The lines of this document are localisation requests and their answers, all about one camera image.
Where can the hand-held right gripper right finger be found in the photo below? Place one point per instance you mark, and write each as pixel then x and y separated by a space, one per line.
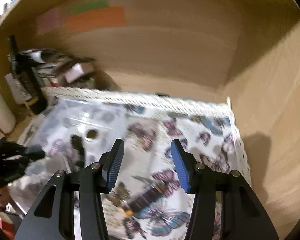
pixel 181 168

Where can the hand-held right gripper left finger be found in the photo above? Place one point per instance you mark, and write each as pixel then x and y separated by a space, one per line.
pixel 113 168

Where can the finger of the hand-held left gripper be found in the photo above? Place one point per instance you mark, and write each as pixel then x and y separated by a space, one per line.
pixel 34 153

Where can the black hair clip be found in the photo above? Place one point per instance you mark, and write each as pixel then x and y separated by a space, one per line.
pixel 77 146

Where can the clear plastic storage box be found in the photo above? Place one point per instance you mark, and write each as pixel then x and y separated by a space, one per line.
pixel 62 120

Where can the dark pens bundle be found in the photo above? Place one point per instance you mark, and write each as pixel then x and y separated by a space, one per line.
pixel 146 197

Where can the butterfly print tablecloth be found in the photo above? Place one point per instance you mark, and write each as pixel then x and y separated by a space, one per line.
pixel 190 130

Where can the pale pink cylinder candle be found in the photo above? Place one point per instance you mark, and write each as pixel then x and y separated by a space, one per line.
pixel 2 113

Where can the dark wine bottle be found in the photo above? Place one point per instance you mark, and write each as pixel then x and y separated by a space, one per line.
pixel 23 77

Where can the stack of books and papers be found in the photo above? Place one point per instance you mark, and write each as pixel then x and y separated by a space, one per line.
pixel 52 67

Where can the small white purple box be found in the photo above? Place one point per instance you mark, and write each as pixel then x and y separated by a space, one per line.
pixel 74 73

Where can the pink sticky note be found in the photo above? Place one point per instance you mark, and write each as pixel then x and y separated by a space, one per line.
pixel 50 21

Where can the orange sticky note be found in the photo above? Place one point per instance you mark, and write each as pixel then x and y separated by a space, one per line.
pixel 95 18

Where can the green sticky note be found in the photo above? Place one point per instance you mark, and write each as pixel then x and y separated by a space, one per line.
pixel 90 6

